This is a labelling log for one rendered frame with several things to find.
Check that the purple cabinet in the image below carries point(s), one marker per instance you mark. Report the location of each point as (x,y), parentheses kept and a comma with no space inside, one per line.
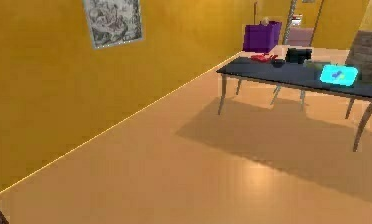
(260,37)

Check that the black box appliance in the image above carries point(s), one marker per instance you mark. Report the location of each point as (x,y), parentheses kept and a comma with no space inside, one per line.
(298,55)

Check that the pale round ornament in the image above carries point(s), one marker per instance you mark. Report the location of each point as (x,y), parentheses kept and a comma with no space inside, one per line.
(265,21)

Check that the red flat object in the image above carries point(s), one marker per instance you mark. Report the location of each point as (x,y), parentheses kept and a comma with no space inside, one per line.
(262,57)

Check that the grey framed wall picture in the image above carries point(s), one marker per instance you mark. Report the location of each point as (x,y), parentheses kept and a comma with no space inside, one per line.
(113,20)

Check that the grey brown woven chair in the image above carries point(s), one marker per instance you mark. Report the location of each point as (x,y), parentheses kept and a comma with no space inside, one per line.
(364,55)

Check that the grey green flat object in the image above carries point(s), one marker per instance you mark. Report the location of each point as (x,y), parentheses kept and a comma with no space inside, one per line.
(315,64)

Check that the dark blue dining table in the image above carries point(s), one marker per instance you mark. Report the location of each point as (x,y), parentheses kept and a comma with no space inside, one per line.
(287,76)

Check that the black bowl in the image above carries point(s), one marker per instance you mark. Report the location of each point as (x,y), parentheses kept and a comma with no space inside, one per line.
(278,62)

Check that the cyan laptop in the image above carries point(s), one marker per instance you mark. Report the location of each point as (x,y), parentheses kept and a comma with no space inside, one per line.
(338,75)

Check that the grey leaning ladder shelf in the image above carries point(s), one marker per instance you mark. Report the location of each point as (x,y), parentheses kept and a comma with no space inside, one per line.
(290,20)

